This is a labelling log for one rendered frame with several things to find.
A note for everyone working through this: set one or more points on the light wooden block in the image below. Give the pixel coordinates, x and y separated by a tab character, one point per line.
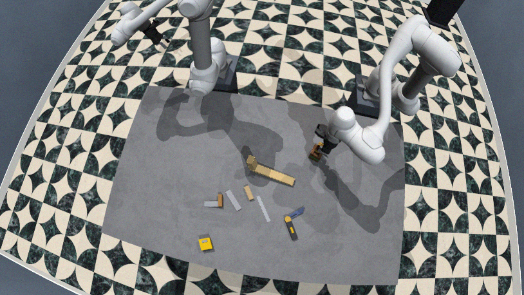
248	192

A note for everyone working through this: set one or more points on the brown wooden slotted block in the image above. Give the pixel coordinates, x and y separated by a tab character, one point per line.
314	155

